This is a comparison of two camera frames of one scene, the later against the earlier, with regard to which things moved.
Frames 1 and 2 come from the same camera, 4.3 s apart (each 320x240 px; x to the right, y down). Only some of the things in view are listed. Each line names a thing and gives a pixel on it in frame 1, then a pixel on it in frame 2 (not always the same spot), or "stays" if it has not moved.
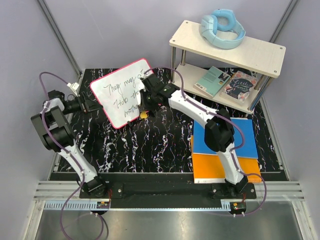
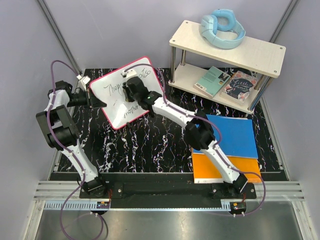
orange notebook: x=207 y=169 stays
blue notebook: x=249 y=150 stays
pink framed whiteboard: x=118 y=92 stays
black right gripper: x=144 y=106 -> x=125 y=87
